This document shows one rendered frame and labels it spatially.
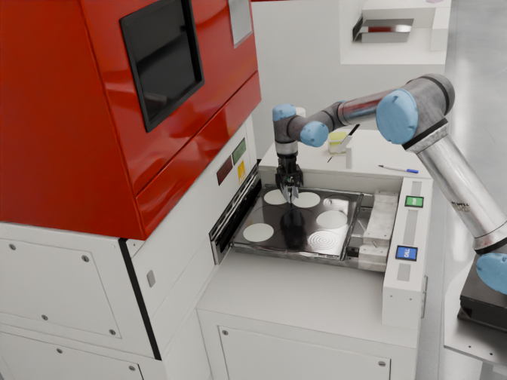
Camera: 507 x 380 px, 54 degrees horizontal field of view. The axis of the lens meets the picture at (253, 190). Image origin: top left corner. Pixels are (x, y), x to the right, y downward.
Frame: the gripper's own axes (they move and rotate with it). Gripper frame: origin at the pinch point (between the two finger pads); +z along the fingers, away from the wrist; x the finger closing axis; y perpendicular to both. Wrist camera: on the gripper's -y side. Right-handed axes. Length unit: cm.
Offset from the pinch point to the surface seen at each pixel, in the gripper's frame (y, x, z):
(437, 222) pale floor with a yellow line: -82, 105, 91
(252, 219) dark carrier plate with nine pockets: 6.1, -14.8, 1.3
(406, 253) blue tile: 46, 22, -5
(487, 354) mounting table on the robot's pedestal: 72, 32, 9
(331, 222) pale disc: 17.0, 9.6, 1.2
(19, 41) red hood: 46, -57, -76
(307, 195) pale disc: -1.6, 6.7, 1.3
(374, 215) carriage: 14.9, 25.2, 3.3
